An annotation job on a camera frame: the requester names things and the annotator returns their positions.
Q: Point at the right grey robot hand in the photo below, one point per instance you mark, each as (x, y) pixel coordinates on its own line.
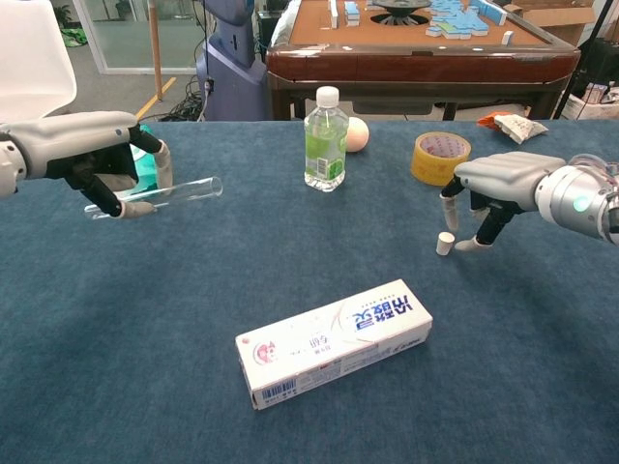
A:
(508, 181)

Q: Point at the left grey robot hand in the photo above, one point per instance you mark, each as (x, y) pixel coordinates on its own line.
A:
(82, 140)

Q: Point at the small white stopper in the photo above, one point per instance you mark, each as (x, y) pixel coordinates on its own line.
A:
(445, 245)

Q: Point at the clear glass test tube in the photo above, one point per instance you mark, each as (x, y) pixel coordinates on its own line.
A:
(193, 188)

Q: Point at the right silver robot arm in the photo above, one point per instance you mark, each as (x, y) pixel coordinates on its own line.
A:
(580, 203)

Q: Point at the purple robot base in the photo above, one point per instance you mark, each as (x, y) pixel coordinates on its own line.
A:
(232, 82)

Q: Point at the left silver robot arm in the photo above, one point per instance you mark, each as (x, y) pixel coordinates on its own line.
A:
(9, 164)

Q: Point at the crumpled orange white wrapper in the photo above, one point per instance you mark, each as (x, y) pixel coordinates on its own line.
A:
(517, 128)

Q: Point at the green wet wipes pack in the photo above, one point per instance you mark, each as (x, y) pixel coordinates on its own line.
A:
(146, 174)

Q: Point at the yellow packing tape roll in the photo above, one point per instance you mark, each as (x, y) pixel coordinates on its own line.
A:
(430, 164)

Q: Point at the white plastic chair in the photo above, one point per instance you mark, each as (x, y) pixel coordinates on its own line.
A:
(29, 63)

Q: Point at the black tripod leg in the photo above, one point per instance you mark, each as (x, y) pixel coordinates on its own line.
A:
(561, 102)

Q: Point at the green crumpled bag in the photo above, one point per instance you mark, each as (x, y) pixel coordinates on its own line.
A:
(75, 37)

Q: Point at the wooden pole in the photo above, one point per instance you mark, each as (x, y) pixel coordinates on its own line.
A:
(155, 48)

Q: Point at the white printed boxes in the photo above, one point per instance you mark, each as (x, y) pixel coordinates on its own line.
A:
(597, 101)

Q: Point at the green potted plant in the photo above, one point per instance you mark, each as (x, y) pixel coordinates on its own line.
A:
(62, 15)

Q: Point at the single white blue mahjong tile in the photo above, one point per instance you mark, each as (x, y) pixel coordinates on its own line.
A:
(507, 37)

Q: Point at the brown mahjong table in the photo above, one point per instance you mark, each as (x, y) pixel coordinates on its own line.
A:
(411, 63)

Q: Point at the peach coloured ball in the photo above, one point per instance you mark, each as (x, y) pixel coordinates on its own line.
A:
(359, 135)

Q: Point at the brown cardboard box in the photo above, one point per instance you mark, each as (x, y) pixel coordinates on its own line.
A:
(566, 24)

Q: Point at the heap of blue mahjong tiles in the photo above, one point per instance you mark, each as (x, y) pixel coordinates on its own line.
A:
(454, 21)

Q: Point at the row of blue mahjong tiles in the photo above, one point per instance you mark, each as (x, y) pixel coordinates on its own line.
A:
(491, 13)

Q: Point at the clear plastic water bottle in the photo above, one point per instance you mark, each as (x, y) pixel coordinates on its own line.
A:
(325, 154)

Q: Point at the blue table cloth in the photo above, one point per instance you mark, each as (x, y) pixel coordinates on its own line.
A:
(97, 338)

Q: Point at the black mahjong table dome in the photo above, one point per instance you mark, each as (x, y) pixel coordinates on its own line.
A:
(401, 7)

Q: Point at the stacked white blue mahjong tiles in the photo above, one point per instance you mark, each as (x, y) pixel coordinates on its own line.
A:
(352, 13)

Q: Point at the pale plastic bag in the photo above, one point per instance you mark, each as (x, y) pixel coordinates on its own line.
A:
(285, 29)

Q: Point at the white toothpaste box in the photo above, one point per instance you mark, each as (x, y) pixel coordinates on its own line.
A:
(329, 343)

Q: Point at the thin upright mahjong tile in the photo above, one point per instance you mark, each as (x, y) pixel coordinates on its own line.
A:
(333, 12)

